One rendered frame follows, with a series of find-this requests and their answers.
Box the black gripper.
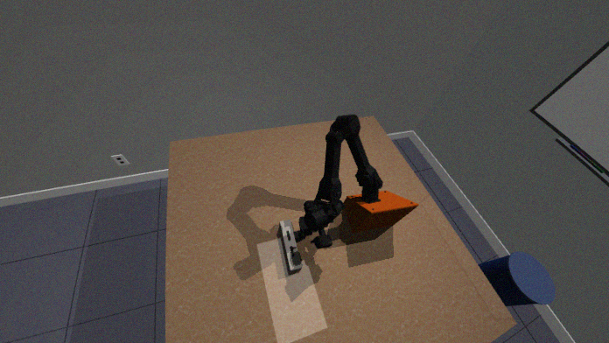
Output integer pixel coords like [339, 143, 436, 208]
[304, 200, 334, 249]

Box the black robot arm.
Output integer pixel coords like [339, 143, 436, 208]
[299, 115, 382, 236]

